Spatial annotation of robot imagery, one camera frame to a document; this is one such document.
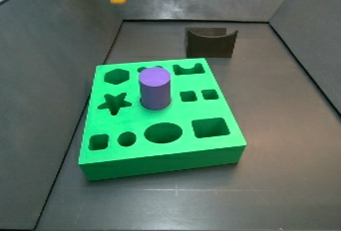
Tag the purple cylinder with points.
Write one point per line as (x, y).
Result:
(155, 88)

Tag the green shape sorter board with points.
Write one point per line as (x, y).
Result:
(131, 141)

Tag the black curved fixture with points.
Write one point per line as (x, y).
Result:
(208, 42)

